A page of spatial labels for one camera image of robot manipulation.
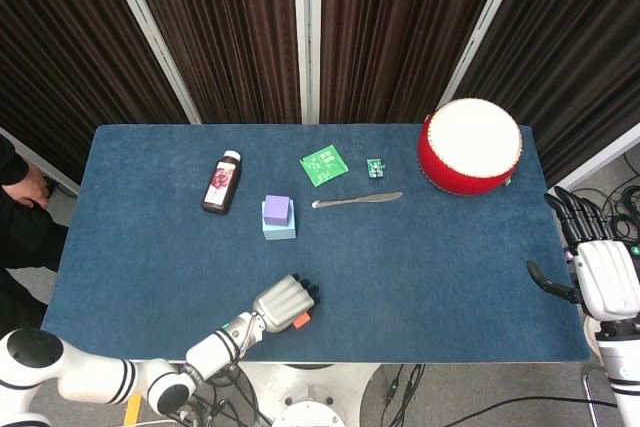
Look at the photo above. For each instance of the bystander bare hand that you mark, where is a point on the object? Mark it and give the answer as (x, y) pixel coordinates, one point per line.
(30, 189)

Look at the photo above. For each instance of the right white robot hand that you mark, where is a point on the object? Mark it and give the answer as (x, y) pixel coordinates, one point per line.
(607, 277)

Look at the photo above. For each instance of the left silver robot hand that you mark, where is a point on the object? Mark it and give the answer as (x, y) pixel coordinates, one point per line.
(282, 302)

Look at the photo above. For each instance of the small orange cube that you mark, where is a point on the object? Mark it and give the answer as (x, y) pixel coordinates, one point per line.
(302, 322)

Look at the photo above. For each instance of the large light blue cube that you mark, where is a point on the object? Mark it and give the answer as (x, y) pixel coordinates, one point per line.
(280, 233)

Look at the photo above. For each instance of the purple wooden cube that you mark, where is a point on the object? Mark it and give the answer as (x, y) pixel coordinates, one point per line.
(277, 209)

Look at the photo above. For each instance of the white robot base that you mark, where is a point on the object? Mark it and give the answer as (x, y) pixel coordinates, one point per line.
(310, 392)

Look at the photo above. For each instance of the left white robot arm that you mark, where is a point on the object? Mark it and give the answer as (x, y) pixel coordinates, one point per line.
(100, 377)

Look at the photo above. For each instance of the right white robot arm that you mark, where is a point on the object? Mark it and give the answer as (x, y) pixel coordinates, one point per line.
(622, 372)

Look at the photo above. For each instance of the black box green light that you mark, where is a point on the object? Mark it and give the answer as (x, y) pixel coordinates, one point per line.
(636, 259)

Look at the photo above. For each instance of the bystander dark clothing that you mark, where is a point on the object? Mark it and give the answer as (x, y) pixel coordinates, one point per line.
(20, 247)

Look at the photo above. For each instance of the blue fabric table mat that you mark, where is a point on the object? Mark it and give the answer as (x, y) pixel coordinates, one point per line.
(400, 272)

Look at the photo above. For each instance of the metal table knife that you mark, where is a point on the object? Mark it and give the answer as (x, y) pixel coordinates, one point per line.
(360, 199)

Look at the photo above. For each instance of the dark juice bottle white cap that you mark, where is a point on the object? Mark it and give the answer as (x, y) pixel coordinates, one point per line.
(222, 184)

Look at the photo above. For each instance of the green foil sachet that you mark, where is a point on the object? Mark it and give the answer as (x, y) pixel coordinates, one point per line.
(324, 165)

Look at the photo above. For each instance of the dark pleated partition screen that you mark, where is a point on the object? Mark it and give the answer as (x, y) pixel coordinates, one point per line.
(400, 22)
(60, 47)
(575, 47)
(225, 22)

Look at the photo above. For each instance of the small green circuit board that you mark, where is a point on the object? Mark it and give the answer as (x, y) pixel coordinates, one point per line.
(374, 168)

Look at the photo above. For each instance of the yellow floor tape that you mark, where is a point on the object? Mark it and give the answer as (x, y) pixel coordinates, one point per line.
(132, 409)

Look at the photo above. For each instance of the red drum white skin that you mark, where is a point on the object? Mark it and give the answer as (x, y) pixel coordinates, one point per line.
(470, 147)

